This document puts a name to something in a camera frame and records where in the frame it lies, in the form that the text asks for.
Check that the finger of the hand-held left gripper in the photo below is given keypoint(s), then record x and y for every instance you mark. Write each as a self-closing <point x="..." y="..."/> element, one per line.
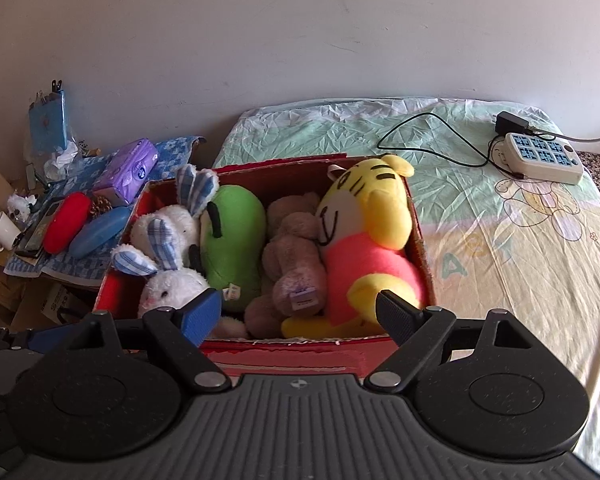
<point x="45" y="339"/>

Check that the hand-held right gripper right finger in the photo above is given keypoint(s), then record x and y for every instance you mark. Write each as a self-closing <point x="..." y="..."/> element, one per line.
<point x="397" y="317"/>

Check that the yellow plush tiger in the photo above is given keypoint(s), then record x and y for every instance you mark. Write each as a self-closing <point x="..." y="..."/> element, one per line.
<point x="365" y="210"/>

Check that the red cardboard box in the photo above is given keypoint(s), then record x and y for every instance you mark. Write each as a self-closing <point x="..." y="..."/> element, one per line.
<point x="290" y="360"/>

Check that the black power adapter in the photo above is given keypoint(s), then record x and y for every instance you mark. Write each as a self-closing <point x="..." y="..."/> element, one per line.
<point x="510" y="122"/>

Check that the blue floral cloth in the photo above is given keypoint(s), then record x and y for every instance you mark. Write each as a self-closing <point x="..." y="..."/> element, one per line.
<point x="180" y="147"/>

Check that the purple tissue pack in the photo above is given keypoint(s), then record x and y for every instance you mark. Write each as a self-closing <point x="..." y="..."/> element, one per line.
<point x="130" y="165"/>

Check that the crumpled white tissue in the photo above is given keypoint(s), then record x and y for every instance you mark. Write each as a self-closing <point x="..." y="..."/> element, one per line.
<point x="62" y="157"/>

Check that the blue packet with clips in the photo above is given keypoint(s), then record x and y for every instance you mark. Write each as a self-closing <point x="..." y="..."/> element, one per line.
<point x="47" y="122"/>

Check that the blue glasses case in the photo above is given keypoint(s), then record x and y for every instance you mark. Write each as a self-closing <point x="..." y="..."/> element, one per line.
<point x="100" y="232"/>

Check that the black remote control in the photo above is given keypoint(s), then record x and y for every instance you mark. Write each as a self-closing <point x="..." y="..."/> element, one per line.
<point x="35" y="235"/>

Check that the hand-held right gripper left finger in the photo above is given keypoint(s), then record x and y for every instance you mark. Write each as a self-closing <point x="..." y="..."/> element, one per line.
<point x="200" y="316"/>

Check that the red glasses case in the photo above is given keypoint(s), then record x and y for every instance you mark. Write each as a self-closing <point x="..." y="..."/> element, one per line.
<point x="67" y="222"/>

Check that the white blue power strip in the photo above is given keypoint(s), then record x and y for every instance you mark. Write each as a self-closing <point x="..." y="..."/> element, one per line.
<point x="540" y="167"/>

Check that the printed green yellow bed sheet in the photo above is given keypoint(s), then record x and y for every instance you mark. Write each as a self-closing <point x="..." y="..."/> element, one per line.
<point x="505" y="270"/>

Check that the brown beaded item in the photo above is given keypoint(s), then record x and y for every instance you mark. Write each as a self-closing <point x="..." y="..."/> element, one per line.
<point x="101" y="206"/>

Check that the pink plush bear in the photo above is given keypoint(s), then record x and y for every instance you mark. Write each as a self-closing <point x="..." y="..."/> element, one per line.
<point x="290" y="255"/>

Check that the white plush rabbit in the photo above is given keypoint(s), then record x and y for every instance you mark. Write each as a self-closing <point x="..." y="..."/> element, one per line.
<point x="180" y="230"/>
<point x="172" y="285"/>

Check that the white mug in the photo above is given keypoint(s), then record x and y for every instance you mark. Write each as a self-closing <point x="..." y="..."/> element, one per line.
<point x="5" y="230"/>

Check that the green plush apple doll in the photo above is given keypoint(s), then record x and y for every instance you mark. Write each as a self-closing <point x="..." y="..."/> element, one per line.
<point x="235" y="240"/>

